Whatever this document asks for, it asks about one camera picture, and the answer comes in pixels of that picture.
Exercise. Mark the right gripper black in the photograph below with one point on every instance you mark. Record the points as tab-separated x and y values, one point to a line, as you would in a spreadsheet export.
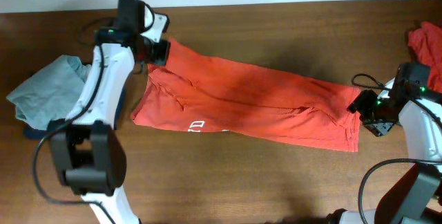
360	104

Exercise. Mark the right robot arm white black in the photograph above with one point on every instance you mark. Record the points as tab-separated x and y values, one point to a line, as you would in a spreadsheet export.
406	101

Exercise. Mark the red t-shirt with logo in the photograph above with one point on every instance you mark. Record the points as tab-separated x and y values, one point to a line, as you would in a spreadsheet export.
197	93

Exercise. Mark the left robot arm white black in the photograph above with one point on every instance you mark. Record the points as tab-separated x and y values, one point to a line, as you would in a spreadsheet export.
86	153

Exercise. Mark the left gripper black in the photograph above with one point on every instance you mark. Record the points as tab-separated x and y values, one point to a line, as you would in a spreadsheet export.
161	57

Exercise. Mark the red garment pile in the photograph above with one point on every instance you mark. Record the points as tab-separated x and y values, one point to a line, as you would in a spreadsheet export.
425	41

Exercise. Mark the grey folded shirt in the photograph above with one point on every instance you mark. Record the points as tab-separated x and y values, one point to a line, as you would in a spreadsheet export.
50	93

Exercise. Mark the dark navy folded garment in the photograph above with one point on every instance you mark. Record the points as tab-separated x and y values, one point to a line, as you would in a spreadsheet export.
34	134

